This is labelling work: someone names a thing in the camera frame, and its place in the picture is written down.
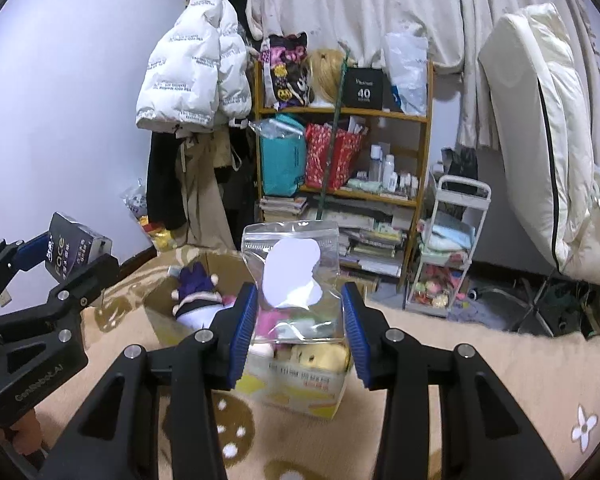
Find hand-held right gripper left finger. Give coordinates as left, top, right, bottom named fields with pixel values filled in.
left=37, top=281, right=259, bottom=480

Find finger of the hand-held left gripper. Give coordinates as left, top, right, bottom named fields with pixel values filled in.
left=0, top=232, right=53, bottom=322
left=0, top=255, right=120, bottom=349

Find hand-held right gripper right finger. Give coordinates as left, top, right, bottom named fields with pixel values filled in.
left=341, top=282, right=566, bottom=480

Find black tissue packet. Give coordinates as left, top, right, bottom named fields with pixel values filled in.
left=45, top=212, right=114, bottom=292

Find purple white plush toy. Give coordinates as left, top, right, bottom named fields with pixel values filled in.
left=172, top=262, right=239, bottom=332

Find clear zip bag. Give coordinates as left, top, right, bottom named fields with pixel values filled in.
left=242, top=220, right=352, bottom=347

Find cardboard box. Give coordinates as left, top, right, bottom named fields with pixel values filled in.
left=145, top=251, right=354, bottom=422

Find person's left hand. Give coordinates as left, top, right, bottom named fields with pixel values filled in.
left=1, top=405, right=45, bottom=455

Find pale pink plush toy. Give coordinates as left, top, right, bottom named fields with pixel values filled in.
left=249, top=341, right=287, bottom=361

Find yellow plush toy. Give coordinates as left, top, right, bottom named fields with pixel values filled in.
left=286, top=341, right=352, bottom=374

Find plastic bag with yellow snacks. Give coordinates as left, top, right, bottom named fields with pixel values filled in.
left=121, top=180, right=174, bottom=254

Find pile of magazines and papers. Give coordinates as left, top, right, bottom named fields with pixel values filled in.
left=330, top=209, right=417, bottom=279

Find heap of small plush toys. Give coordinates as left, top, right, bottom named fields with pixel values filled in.
left=411, top=264, right=464, bottom=312

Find black hanging garment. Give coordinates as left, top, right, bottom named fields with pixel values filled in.
left=146, top=130, right=189, bottom=231

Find beige brown patterned blanket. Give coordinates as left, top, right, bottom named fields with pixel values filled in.
left=30, top=244, right=600, bottom=480

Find stack of old books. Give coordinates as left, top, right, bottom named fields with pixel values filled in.
left=259, top=195, right=309, bottom=224

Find beige trousers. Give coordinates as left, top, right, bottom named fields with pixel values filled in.
left=177, top=130, right=244, bottom=252

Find folded light blue cloth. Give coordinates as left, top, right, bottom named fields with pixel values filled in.
left=421, top=211, right=477, bottom=254

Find white trolley cart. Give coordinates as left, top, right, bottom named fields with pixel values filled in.
left=404, top=175, right=492, bottom=319

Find row of small cosmetic bottles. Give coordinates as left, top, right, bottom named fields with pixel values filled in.
left=367, top=144, right=422, bottom=197

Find teal paper bag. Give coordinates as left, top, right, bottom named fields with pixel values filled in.
left=259, top=115, right=307, bottom=198

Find red patterned gift bag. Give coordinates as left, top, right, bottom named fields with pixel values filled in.
left=304, top=122, right=364, bottom=192

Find thin green stick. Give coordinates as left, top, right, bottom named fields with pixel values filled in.
left=316, top=42, right=354, bottom=222

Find metal stand legs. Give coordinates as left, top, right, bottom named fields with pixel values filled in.
left=472, top=270, right=557, bottom=337

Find dark printed bag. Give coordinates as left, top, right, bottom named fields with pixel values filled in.
left=439, top=147, right=479, bottom=182

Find crumpled clear plastic wrap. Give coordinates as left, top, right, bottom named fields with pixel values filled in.
left=250, top=116, right=304, bottom=142

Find wooden bookshelf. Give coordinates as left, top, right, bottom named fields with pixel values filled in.
left=254, top=57, right=435, bottom=294

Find white printed puffer jacket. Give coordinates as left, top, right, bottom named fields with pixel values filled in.
left=135, top=0, right=254, bottom=134

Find black square box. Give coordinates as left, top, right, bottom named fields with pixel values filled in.
left=342, top=67, right=389, bottom=112

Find cream duvet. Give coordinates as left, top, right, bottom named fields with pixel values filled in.
left=555, top=165, right=600, bottom=282

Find blonde wig on mannequin head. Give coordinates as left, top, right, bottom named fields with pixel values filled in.
left=307, top=49, right=359, bottom=107

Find black pink patterned tote bag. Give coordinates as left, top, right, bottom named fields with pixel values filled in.
left=260, top=32, right=314, bottom=111

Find translucent white plastic bag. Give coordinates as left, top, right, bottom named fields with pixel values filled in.
left=382, top=32, right=429, bottom=116

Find white mattress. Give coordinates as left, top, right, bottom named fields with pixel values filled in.
left=477, top=2, right=600, bottom=277

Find cream curtain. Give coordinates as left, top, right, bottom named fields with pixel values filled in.
left=250, top=0, right=600, bottom=152

